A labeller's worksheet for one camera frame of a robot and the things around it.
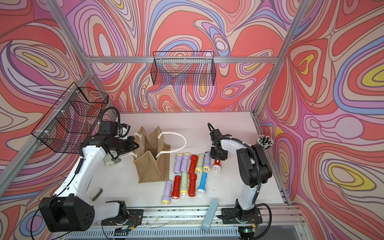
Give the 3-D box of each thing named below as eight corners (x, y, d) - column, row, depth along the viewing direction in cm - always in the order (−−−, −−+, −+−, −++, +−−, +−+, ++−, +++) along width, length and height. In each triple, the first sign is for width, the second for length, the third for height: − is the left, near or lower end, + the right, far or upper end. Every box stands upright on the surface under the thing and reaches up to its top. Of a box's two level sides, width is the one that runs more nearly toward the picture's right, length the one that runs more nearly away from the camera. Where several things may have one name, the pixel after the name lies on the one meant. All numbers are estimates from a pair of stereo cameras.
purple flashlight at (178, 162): (173, 173, 90) (172, 171, 87) (177, 156, 97) (176, 153, 95) (180, 174, 89) (179, 172, 87) (183, 156, 97) (182, 153, 94)
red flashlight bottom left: (171, 198, 80) (170, 197, 78) (173, 177, 88) (172, 175, 86) (179, 198, 80) (179, 197, 79) (180, 177, 88) (180, 175, 86)
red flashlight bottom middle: (188, 196, 81) (188, 195, 79) (188, 173, 90) (188, 171, 88) (196, 196, 81) (197, 195, 79) (196, 173, 90) (196, 171, 88)
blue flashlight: (196, 192, 82) (196, 191, 80) (202, 173, 90) (202, 171, 87) (204, 195, 82) (204, 193, 79) (209, 175, 89) (209, 173, 86)
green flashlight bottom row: (179, 194, 81) (179, 193, 79) (181, 173, 89) (180, 172, 87) (188, 194, 81) (188, 193, 79) (188, 173, 89) (188, 172, 87)
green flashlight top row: (193, 178, 87) (193, 176, 85) (198, 154, 97) (198, 152, 95) (201, 180, 87) (201, 178, 84) (205, 155, 97) (205, 153, 95)
